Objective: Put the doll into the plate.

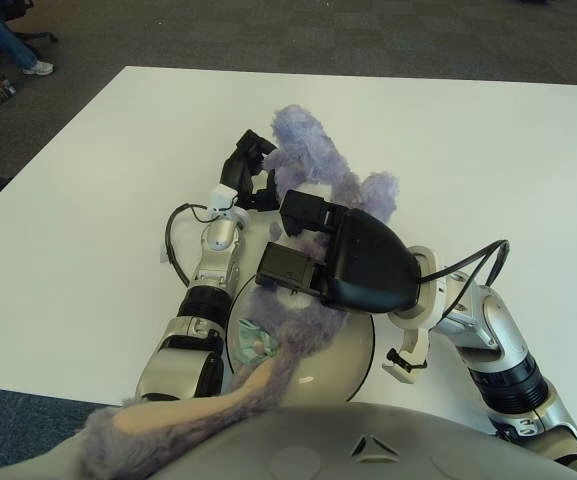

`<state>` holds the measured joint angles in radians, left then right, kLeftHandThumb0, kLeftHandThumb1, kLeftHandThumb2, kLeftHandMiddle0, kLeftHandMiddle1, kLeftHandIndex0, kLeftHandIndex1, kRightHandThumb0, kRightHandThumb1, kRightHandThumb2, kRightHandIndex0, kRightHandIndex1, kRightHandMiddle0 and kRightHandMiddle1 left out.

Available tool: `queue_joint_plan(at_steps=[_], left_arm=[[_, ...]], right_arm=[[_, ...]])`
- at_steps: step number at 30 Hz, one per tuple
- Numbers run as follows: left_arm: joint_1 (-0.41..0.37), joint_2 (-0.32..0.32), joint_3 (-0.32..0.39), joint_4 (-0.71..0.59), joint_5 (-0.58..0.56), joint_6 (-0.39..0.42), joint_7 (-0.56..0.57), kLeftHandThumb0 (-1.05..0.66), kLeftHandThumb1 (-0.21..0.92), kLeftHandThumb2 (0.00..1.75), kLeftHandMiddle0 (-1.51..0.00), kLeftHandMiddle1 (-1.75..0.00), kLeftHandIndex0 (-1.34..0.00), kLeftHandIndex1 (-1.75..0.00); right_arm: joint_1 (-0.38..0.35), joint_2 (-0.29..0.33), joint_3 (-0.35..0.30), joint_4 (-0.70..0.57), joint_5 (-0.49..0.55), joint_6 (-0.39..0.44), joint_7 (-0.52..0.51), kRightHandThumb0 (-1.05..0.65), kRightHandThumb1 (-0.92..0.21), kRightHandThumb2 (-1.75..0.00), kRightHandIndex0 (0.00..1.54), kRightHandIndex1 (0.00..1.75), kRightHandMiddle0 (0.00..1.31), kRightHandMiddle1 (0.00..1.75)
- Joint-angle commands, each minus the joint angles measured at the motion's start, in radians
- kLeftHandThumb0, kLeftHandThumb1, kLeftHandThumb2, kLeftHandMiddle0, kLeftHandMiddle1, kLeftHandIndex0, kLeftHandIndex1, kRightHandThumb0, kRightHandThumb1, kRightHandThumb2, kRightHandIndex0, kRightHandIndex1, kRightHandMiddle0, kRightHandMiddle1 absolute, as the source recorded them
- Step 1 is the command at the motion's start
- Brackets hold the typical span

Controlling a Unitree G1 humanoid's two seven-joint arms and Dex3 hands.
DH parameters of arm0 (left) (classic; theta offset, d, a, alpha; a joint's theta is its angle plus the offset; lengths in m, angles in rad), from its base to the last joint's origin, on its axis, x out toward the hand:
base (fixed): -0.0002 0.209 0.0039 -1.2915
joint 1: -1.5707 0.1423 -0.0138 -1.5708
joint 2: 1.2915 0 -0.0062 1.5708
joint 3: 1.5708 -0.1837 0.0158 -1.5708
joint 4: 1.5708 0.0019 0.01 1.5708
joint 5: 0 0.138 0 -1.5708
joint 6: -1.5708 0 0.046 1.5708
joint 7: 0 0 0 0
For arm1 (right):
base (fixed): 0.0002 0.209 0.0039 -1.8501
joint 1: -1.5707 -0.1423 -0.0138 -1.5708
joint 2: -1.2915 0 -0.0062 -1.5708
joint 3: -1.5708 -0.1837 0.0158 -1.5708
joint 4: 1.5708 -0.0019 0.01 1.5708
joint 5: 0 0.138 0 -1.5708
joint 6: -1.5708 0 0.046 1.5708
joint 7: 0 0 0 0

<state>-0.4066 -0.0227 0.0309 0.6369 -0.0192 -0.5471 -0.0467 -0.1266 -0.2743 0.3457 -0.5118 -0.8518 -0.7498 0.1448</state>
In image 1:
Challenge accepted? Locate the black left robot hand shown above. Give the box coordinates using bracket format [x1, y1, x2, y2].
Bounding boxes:
[218, 128, 282, 211]

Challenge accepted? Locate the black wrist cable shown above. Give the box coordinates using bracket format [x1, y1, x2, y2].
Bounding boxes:
[417, 239, 512, 291]
[164, 202, 214, 286]

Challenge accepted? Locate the white sneaker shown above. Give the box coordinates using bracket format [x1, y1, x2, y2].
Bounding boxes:
[21, 59, 55, 76]

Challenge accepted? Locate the white right wrist connector box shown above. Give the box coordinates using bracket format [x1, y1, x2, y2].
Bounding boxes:
[381, 347, 427, 384]

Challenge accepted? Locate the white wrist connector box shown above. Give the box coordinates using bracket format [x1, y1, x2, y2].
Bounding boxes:
[209, 183, 239, 214]
[381, 347, 427, 384]

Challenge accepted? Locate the grey robot torso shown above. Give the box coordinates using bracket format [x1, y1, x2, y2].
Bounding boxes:
[0, 399, 577, 480]

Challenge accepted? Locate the purple plush bunny doll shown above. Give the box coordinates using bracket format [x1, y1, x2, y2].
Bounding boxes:
[80, 103, 400, 474]

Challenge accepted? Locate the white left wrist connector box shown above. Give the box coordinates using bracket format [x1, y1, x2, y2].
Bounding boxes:
[209, 183, 239, 214]

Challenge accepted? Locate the person leg in blue jeans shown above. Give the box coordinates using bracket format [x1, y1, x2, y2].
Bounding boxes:
[0, 0, 39, 69]

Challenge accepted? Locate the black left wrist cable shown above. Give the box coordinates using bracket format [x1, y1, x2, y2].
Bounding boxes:
[164, 202, 214, 286]

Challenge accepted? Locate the white plate with black rim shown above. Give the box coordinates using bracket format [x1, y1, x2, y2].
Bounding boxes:
[222, 277, 375, 404]

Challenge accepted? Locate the seated person in jeans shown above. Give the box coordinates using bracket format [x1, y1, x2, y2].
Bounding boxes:
[0, 0, 59, 66]

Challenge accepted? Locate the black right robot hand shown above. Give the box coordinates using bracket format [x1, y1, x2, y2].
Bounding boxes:
[255, 188, 422, 316]

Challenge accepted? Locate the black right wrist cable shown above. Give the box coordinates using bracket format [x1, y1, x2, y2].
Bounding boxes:
[417, 239, 512, 291]

